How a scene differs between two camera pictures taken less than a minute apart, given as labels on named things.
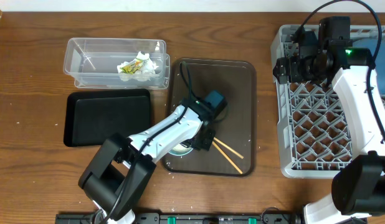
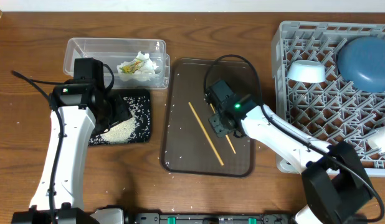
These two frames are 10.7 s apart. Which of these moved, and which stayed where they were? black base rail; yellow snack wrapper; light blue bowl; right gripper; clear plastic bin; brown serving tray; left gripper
Moved: light blue bowl; left gripper; right gripper
Stayed: clear plastic bin; brown serving tray; yellow snack wrapper; black base rail
